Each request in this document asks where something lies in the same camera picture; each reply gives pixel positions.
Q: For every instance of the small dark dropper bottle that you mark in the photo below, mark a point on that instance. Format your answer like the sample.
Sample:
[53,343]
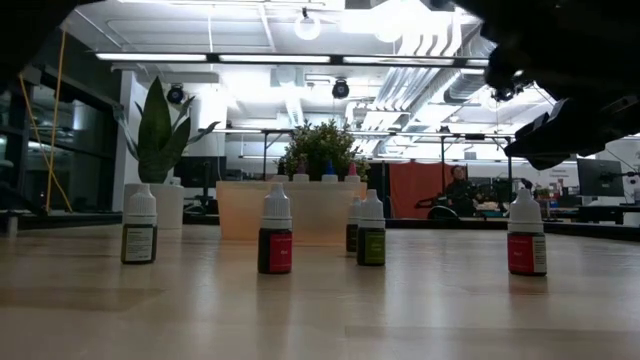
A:
[352,240]
[139,245]

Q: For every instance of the black ceiling projector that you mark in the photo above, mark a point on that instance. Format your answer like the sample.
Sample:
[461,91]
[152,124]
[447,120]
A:
[510,90]

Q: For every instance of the small green-label dropper bottle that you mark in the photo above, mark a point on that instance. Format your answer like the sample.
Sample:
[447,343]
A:
[371,247]

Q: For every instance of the snake plant in white pot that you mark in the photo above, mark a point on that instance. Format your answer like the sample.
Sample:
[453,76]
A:
[160,140]

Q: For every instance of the orange red partition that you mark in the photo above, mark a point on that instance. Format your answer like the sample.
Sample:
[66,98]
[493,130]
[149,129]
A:
[410,190]

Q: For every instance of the black computer monitor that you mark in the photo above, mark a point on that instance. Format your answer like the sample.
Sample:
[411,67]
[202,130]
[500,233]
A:
[597,177]
[200,172]

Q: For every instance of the person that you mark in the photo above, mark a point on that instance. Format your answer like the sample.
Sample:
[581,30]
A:
[457,195]

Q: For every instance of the black background station frame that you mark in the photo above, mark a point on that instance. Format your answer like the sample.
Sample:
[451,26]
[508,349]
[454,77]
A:
[475,135]

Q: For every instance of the round white ceiling lamp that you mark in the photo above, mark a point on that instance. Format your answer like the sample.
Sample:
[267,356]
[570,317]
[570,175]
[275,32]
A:
[306,27]

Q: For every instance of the long white light bar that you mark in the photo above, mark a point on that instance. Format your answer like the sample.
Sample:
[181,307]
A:
[150,57]
[475,63]
[275,58]
[400,60]

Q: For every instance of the bushy green potted plant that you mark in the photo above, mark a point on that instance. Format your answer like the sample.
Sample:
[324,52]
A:
[320,145]

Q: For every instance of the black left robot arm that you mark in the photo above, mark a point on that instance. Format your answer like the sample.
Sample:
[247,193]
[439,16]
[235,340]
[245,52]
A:
[30,25]

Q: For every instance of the black round ceiling device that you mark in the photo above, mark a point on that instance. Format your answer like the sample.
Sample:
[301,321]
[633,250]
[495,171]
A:
[340,89]
[175,94]

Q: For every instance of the small red-label dropper bottle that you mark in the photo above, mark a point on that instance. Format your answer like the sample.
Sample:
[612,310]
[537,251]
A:
[525,255]
[275,250]

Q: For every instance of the large purple food coloring bottle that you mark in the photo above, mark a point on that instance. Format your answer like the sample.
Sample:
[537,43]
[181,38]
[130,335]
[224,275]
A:
[301,177]

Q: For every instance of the large red food coloring bottle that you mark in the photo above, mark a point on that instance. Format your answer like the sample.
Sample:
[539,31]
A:
[352,178]

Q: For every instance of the orange translucent plastic tray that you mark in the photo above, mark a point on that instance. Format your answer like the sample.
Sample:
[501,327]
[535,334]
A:
[240,210]

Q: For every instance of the large black food coloring bottle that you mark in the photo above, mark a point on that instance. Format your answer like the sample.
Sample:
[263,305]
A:
[281,178]

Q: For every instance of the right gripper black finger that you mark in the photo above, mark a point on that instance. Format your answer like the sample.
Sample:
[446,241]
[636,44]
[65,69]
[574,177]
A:
[590,125]
[545,162]

